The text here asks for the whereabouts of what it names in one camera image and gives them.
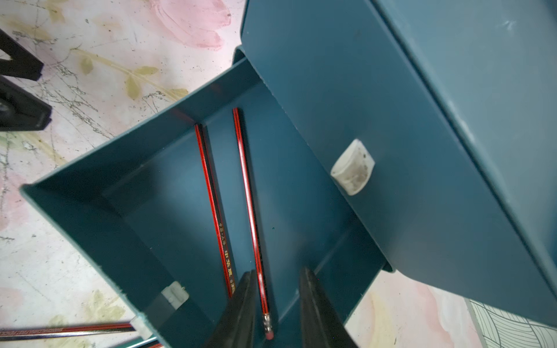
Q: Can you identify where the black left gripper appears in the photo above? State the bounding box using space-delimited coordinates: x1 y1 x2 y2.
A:
1 31 52 132

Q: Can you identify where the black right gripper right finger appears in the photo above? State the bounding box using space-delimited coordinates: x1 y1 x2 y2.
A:
299 268 357 348

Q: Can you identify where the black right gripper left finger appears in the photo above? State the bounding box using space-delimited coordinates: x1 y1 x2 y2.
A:
204 270 258 348

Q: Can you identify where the teal drawer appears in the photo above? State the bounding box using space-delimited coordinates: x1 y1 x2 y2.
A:
20 49 386 347
242 1 556 326

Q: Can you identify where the teal drawer cabinet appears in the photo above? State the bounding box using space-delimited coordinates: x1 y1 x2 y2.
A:
377 1 556 289

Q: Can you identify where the green striped pencil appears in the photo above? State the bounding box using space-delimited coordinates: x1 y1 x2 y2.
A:
113 337 163 348

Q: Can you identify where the red black pencil beside green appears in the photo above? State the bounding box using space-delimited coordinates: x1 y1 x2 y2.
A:
1 323 136 342

